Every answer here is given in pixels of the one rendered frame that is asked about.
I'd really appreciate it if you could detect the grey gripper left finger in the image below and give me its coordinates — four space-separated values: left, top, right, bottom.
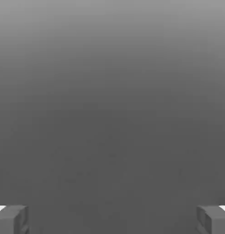
0 204 30 234

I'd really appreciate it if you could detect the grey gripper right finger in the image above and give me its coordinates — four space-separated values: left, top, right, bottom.
196 204 225 234

